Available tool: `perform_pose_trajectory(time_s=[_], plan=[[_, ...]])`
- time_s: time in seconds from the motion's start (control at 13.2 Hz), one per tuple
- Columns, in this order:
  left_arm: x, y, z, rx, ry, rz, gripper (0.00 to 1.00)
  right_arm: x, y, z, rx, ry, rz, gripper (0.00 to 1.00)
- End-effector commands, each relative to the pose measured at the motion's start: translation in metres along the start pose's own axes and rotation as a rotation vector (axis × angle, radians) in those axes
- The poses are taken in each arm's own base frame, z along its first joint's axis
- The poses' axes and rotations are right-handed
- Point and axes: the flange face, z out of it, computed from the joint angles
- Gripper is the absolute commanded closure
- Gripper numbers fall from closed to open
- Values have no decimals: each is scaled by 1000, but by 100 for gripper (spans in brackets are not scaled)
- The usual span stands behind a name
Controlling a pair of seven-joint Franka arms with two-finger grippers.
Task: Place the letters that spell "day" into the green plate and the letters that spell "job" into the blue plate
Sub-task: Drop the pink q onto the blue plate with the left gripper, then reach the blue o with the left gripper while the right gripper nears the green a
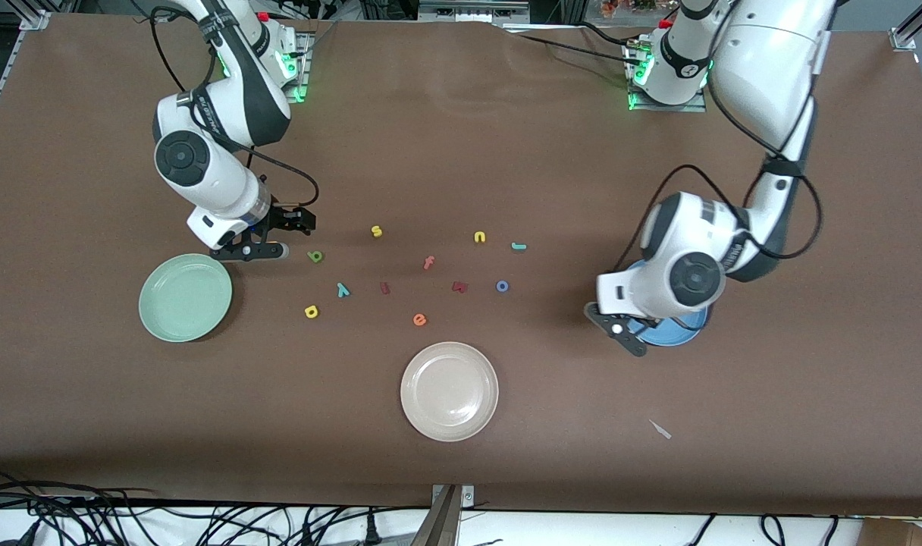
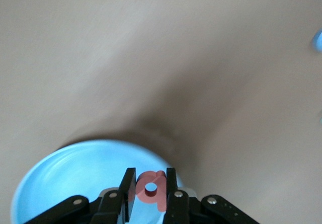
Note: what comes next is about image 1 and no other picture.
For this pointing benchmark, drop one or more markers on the beige plate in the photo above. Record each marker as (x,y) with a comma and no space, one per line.
(450,391)

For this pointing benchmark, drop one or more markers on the cardboard box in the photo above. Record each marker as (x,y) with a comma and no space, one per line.
(901,533)

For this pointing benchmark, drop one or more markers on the aluminium frame profile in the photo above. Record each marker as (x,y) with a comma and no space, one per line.
(472,9)

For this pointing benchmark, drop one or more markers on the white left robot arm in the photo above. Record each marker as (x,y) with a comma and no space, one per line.
(764,68)

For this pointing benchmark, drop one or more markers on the small grey paper scrap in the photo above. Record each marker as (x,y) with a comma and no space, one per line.
(660,429)

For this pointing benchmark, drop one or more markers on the green plate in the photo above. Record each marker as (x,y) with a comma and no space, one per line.
(185,297)

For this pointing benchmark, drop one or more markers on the orange foam letter e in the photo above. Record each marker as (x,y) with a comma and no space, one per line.
(419,319)

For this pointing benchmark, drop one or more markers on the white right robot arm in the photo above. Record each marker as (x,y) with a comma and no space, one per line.
(203,159)

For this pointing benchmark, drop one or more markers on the blue plate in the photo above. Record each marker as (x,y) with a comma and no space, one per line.
(677,334)

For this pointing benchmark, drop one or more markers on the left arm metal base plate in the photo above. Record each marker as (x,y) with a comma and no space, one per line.
(696,108)

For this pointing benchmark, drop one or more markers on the grey angled bar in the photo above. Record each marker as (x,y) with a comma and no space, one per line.
(440,525)

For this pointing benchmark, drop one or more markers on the green foam letter b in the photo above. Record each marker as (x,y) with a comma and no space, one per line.
(315,256)

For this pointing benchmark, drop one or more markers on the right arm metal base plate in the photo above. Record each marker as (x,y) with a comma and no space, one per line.
(302,76)

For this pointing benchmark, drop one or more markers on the dark red foam letter w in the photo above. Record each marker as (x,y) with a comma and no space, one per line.
(460,287)

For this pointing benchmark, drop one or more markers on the brown table cover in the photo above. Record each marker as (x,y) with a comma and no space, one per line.
(461,152)

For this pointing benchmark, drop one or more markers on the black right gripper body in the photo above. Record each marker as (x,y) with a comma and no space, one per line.
(281,218)

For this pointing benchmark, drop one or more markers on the orange decoration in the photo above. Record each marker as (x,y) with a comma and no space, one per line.
(628,6)

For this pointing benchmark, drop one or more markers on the metal table edge bracket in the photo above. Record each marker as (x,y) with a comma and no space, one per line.
(467,497)

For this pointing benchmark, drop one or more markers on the yellow foam letter d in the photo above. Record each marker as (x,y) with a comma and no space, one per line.
(311,311)

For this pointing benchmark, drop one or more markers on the teal foam letter y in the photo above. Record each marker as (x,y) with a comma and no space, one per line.
(343,289)

